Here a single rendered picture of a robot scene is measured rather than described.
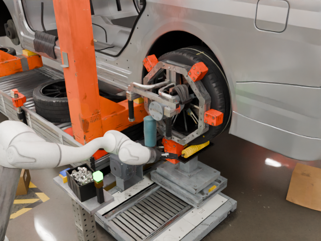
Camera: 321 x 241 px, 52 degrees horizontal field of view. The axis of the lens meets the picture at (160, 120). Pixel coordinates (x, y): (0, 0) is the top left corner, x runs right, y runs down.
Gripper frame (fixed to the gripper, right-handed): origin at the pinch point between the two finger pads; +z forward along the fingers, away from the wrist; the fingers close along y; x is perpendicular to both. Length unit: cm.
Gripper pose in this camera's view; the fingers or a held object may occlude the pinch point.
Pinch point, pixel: (173, 156)
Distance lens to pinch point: 194.8
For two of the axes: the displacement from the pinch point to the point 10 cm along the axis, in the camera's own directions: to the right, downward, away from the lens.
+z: 6.4, 1.1, 7.6
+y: 7.7, -2.1, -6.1
